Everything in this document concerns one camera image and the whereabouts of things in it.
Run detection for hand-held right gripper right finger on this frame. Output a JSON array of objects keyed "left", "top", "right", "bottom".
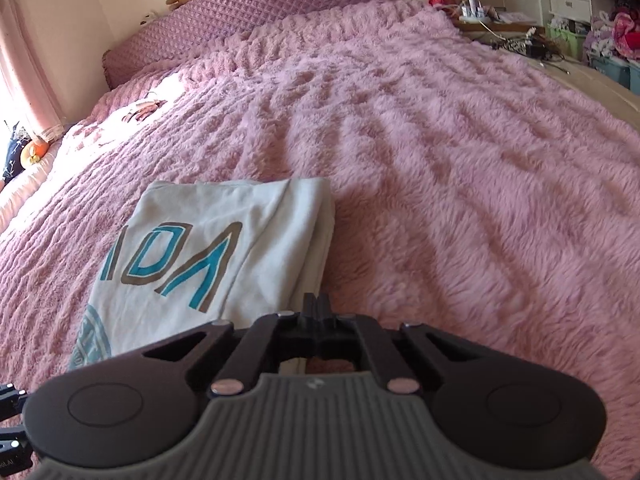
[{"left": 319, "top": 295, "right": 484, "bottom": 397}]

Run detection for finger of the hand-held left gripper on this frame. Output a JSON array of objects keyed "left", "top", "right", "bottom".
[
  {"left": 0, "top": 426, "right": 34, "bottom": 477},
  {"left": 0, "top": 382, "right": 29, "bottom": 415}
]

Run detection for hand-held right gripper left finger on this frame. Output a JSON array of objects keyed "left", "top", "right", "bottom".
[{"left": 142, "top": 293, "right": 321, "bottom": 397}]

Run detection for white printed sweatshirt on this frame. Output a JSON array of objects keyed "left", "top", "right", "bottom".
[{"left": 67, "top": 178, "right": 337, "bottom": 373}]

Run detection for pile of clothes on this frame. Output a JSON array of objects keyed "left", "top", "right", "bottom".
[{"left": 590, "top": 0, "right": 640, "bottom": 56}]

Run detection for pink fluffy blanket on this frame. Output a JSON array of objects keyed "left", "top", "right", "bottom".
[{"left": 0, "top": 0, "right": 640, "bottom": 480}]

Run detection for cream bed sheet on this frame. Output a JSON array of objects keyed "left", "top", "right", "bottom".
[{"left": 0, "top": 140, "right": 66, "bottom": 233}]

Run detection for dark blue floral cushion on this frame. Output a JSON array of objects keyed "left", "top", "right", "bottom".
[{"left": 0, "top": 121, "right": 31, "bottom": 186}]

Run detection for orange plush toy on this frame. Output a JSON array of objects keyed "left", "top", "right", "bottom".
[{"left": 22, "top": 139, "right": 51, "bottom": 166}]

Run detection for small brown cloth toy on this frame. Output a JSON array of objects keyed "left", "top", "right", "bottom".
[{"left": 122, "top": 100, "right": 167, "bottom": 123}]

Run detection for purple quilted headboard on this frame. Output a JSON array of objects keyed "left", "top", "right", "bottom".
[{"left": 102, "top": 0, "right": 404, "bottom": 89}]

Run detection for pink curtain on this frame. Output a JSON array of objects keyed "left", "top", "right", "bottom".
[{"left": 0, "top": 0, "right": 68, "bottom": 141}]

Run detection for wooden nightstand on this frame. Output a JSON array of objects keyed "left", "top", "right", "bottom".
[{"left": 457, "top": 10, "right": 539, "bottom": 37}]

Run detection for green storage bin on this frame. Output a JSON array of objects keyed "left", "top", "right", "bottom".
[{"left": 547, "top": 20, "right": 589, "bottom": 59}]

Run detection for blue storage bin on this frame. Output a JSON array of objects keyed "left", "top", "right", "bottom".
[{"left": 587, "top": 52, "right": 635, "bottom": 89}]

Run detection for white drawer box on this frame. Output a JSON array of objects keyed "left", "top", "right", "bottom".
[{"left": 549, "top": 0, "right": 591, "bottom": 18}]

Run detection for beige bed frame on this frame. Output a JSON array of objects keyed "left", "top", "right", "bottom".
[{"left": 540, "top": 57, "right": 640, "bottom": 133}]

